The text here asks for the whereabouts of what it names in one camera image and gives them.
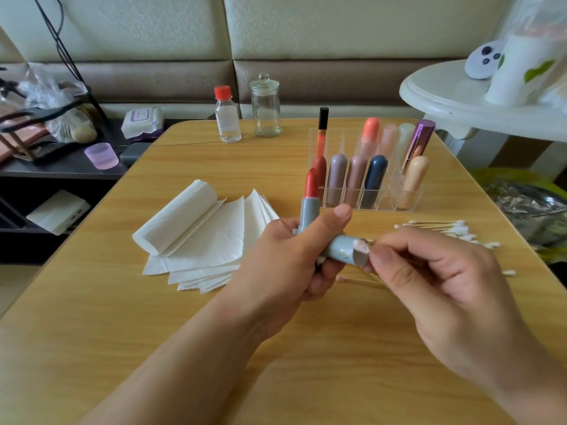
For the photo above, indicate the person's right hand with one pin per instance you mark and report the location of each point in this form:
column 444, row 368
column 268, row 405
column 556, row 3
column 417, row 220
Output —
column 461, row 301

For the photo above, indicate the person's left hand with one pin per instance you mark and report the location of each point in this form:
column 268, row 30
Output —
column 275, row 274

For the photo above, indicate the pile of cotton swabs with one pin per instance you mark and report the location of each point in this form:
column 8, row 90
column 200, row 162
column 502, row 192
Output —
column 452, row 232

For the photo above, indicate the stack of white tissues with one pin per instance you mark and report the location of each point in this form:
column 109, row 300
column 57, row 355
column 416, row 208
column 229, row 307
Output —
column 208, row 243

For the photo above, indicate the grey-blue lipstick cap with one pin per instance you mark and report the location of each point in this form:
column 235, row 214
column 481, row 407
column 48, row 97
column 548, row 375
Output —
column 347, row 250

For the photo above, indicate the red lipstick grey-blue tube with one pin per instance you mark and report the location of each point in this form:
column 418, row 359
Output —
column 309, row 203

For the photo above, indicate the thin wooden cotton swab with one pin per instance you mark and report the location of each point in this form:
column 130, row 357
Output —
column 359, row 280

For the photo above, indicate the red lipstick mauve tube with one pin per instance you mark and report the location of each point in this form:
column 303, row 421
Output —
column 337, row 181

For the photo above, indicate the white tissue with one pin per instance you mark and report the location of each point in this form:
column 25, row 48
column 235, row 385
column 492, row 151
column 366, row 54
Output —
column 175, row 218

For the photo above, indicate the red lipstick dusty pink tube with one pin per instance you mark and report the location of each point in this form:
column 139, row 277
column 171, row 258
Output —
column 356, row 181

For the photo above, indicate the red lipstick navy tube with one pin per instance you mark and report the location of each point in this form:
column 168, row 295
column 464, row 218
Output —
column 375, row 181

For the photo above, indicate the clear acrylic lipstick organizer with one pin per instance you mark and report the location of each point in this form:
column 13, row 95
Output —
column 403, row 168

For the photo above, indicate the person's left forearm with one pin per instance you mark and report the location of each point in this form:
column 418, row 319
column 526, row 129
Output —
column 164, row 380

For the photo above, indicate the yellow-green bin with bag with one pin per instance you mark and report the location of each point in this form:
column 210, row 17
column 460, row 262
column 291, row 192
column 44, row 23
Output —
column 531, row 212

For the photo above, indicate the clear bottle red cap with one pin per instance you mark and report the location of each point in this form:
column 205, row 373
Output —
column 228, row 115

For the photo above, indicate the glass jar with lid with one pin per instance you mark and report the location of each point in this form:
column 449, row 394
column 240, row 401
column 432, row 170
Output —
column 265, row 106

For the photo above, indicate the wet wipes pack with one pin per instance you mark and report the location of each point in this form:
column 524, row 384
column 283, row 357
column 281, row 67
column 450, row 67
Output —
column 143, row 123

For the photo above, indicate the white round side table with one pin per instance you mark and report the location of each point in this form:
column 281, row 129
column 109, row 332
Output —
column 439, row 93

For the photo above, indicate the small purple plastic cup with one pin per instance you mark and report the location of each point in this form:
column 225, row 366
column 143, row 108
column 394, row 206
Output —
column 101, row 156

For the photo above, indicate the white power bank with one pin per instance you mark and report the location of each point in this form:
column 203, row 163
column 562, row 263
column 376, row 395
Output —
column 58, row 212

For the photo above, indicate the black low shelf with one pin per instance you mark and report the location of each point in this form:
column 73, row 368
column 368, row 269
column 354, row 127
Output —
column 62, row 177

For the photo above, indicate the white mug green leaf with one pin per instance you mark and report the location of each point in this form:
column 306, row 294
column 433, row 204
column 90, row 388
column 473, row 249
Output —
column 523, row 71

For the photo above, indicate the white panda figure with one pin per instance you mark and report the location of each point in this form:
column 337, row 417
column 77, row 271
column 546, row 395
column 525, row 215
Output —
column 484, row 61

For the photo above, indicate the beige padded backrest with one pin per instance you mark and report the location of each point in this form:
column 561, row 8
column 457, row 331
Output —
column 363, row 26

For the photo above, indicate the crumpled clear plastic bag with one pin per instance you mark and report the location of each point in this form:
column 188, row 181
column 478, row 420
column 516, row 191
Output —
column 53, row 88

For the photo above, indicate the pink tray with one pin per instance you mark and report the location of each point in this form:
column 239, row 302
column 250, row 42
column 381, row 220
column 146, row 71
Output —
column 11, row 141

